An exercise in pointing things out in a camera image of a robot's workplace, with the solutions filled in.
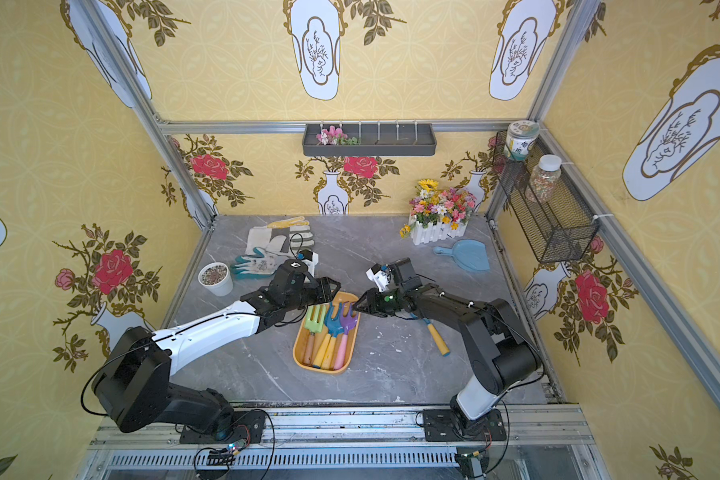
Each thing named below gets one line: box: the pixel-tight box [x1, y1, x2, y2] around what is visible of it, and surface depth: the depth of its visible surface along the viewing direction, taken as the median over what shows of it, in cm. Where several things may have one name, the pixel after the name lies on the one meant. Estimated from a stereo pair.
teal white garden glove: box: [230, 247, 298, 280], surface depth 108 cm
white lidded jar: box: [504, 120, 541, 161], surface depth 87 cm
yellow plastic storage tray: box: [292, 292, 361, 375], surface depth 86 cm
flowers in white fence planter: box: [399, 179, 477, 245], surface depth 106 cm
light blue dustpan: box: [433, 239, 490, 271], surface depth 111 cm
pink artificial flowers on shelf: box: [316, 125, 359, 146], surface depth 89 cm
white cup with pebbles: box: [198, 261, 233, 297], surface depth 97 cm
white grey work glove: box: [245, 216, 315, 255], surface depth 116 cm
